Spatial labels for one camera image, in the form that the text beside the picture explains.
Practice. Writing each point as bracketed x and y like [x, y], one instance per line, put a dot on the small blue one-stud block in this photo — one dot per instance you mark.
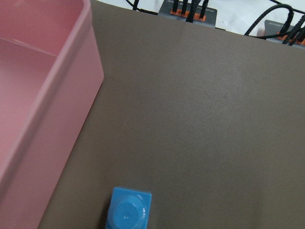
[128, 209]

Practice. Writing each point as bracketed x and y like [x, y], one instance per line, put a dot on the pink plastic box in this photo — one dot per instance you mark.
[50, 74]

